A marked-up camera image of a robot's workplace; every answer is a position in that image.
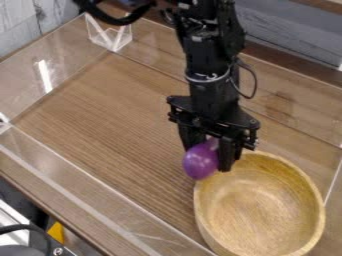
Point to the yellow black equipment base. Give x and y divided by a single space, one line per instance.
41 243

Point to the brown wooden bowl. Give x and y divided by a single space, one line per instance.
260 210

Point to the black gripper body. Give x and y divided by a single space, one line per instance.
211 106

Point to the purple toy eggplant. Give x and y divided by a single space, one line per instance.
200 159

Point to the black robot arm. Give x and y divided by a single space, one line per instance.
211 37

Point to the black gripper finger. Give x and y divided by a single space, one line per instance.
228 152
191 135

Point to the clear acrylic corner bracket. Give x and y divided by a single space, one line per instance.
109 38

